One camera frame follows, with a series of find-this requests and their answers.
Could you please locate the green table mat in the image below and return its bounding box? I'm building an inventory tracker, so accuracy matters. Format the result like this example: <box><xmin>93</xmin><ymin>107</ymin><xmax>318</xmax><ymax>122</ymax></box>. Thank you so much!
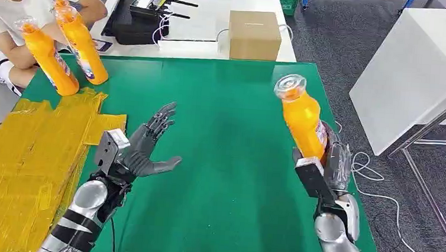
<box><xmin>10</xmin><ymin>42</ymin><xmax>396</xmax><ymax>252</ymax></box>

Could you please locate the dark smartphone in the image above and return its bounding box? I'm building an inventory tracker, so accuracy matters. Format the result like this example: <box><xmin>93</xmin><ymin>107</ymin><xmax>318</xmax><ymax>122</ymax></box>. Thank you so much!
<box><xmin>91</xmin><ymin>38</ymin><xmax>114</xmax><ymax>53</ymax></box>

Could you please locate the white desk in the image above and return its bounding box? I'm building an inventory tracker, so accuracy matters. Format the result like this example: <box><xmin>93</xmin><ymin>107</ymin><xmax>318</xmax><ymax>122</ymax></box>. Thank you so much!
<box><xmin>88</xmin><ymin>0</ymin><xmax>301</xmax><ymax>70</ymax></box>

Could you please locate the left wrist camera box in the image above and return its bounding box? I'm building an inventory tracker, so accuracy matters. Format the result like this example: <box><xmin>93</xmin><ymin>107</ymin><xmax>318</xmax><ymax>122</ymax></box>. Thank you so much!
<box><xmin>93</xmin><ymin>127</ymin><xmax>132</xmax><ymax>177</ymax></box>

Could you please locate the person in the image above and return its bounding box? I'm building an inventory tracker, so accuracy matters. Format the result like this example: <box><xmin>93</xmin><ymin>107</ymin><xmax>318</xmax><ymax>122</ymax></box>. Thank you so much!
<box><xmin>0</xmin><ymin>0</ymin><xmax>110</xmax><ymax>103</ymax></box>

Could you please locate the yellow sheet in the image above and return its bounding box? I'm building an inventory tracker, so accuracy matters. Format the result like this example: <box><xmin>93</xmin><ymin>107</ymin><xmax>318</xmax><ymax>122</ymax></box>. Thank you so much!
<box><xmin>0</xmin><ymin>81</ymin><xmax>130</xmax><ymax>252</ymax></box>

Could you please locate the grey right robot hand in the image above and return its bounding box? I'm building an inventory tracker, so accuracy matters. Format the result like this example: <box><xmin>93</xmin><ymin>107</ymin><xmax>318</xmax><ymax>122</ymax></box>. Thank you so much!
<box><xmin>289</xmin><ymin>119</ymin><xmax>357</xmax><ymax>195</ymax></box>

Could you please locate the white cable bundle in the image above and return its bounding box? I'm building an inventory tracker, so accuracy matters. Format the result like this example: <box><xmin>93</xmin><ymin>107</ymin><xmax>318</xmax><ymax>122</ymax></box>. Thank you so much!
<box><xmin>151</xmin><ymin>11</ymin><xmax>174</xmax><ymax>48</ymax></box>

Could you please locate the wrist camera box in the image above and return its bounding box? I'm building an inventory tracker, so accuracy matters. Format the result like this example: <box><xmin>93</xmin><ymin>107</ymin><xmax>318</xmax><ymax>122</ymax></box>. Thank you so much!
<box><xmin>292</xmin><ymin>155</ymin><xmax>340</xmax><ymax>202</ymax></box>
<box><xmin>93</xmin><ymin>127</ymin><xmax>132</xmax><ymax>177</ymax></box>

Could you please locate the large cardboard box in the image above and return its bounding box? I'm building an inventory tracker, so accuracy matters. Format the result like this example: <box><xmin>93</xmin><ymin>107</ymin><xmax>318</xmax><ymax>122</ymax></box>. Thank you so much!
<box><xmin>226</xmin><ymin>8</ymin><xmax>285</xmax><ymax>63</ymax></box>

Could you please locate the green plastic crate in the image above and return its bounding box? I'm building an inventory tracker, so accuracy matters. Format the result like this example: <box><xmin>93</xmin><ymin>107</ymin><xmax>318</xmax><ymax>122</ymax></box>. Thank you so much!
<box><xmin>264</xmin><ymin>0</ymin><xmax>302</xmax><ymax>18</ymax></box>

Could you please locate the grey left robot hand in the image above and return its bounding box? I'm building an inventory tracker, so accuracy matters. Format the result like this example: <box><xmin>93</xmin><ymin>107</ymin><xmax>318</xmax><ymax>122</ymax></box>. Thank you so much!
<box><xmin>122</xmin><ymin>98</ymin><xmax>188</xmax><ymax>181</ymax></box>

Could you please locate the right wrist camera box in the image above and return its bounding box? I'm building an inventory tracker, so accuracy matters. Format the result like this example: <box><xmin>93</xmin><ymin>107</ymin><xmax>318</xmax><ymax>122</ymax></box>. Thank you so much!
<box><xmin>292</xmin><ymin>155</ymin><xmax>340</xmax><ymax>202</ymax></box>

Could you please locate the white floor cable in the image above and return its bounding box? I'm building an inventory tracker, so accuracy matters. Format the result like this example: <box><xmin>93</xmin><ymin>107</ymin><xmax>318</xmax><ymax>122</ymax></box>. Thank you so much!
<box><xmin>324</xmin><ymin>120</ymin><xmax>446</xmax><ymax>252</ymax></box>

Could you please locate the black router with antennas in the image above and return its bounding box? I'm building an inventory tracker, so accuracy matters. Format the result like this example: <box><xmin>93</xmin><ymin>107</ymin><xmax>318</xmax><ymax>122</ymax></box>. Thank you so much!
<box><xmin>129</xmin><ymin>0</ymin><xmax>200</xmax><ymax>21</ymax></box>

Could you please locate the white table with metal legs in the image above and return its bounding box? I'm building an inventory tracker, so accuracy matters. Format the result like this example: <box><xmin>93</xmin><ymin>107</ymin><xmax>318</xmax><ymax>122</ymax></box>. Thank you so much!
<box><xmin>338</xmin><ymin>1</ymin><xmax>446</xmax><ymax>252</ymax></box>

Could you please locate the white power strip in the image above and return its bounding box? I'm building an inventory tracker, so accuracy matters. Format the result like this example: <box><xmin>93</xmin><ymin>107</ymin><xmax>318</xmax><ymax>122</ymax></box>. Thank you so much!
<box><xmin>157</xmin><ymin>37</ymin><xmax>219</xmax><ymax>60</ymax></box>

